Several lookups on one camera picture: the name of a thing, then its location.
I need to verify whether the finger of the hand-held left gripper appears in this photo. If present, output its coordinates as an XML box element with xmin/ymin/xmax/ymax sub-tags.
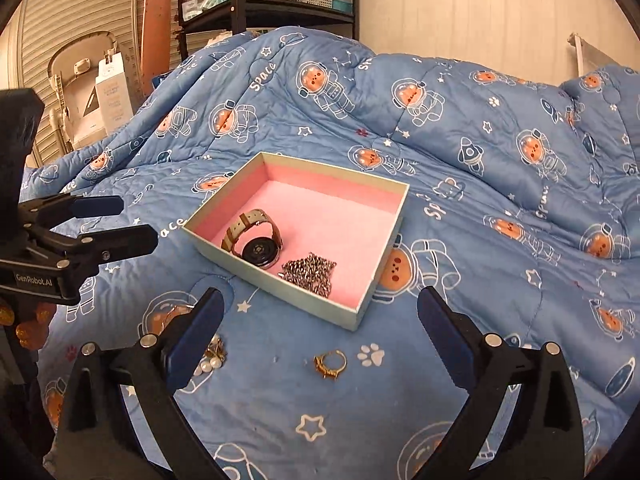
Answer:
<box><xmin>25</xmin><ymin>224</ymin><xmax>159</xmax><ymax>273</ymax></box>
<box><xmin>17</xmin><ymin>194</ymin><xmax>125</xmax><ymax>226</ymax></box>

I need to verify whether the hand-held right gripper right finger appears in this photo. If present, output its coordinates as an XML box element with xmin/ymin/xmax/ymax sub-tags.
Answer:
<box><xmin>416</xmin><ymin>286</ymin><xmax>586</xmax><ymax>480</ymax></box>

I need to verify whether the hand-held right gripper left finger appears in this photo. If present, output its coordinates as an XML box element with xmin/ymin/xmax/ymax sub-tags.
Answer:
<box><xmin>50</xmin><ymin>287</ymin><xmax>228</xmax><ymax>480</ymax></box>

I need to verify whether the pearl and gold jewelry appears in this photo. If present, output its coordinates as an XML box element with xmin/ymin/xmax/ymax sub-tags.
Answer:
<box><xmin>192</xmin><ymin>337</ymin><xmax>227</xmax><ymax>376</ymax></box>

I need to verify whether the gold ring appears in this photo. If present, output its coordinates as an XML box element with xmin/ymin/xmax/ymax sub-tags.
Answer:
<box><xmin>314</xmin><ymin>350</ymin><xmax>347</xmax><ymax>380</ymax></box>

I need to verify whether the pink lined cardboard box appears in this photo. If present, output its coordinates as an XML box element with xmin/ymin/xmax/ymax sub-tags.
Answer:
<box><xmin>181</xmin><ymin>151</ymin><xmax>410</xmax><ymax>332</ymax></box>

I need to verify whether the person's left hand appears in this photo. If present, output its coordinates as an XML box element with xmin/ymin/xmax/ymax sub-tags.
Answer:
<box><xmin>0</xmin><ymin>302</ymin><xmax>56</xmax><ymax>351</ymax></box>

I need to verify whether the white carton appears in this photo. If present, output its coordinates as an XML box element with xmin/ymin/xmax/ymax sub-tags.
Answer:
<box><xmin>82</xmin><ymin>52</ymin><xmax>136</xmax><ymax>143</ymax></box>

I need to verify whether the blue astronaut print blanket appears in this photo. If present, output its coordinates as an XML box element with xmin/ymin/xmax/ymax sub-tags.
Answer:
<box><xmin>22</xmin><ymin>26</ymin><xmax>640</xmax><ymax>480</ymax></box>

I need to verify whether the salmon pink pole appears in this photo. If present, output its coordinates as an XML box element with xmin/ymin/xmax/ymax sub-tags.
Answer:
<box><xmin>140</xmin><ymin>0</ymin><xmax>182</xmax><ymax>98</ymax></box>

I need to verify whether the black metal shelf rack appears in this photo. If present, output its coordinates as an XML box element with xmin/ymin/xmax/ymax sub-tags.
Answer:
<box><xmin>175</xmin><ymin>0</ymin><xmax>360</xmax><ymax>61</ymax></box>

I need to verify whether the white board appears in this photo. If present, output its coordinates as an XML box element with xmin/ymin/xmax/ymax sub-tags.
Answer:
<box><xmin>567</xmin><ymin>34</ymin><xmax>633</xmax><ymax>81</ymax></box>

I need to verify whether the brown strap wristwatch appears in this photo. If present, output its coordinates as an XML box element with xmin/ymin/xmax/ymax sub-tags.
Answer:
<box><xmin>221</xmin><ymin>208</ymin><xmax>283</xmax><ymax>267</ymax></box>

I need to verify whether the silver chain necklace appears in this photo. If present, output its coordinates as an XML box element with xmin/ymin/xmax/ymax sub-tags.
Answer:
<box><xmin>279</xmin><ymin>252</ymin><xmax>337</xmax><ymax>298</ymax></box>

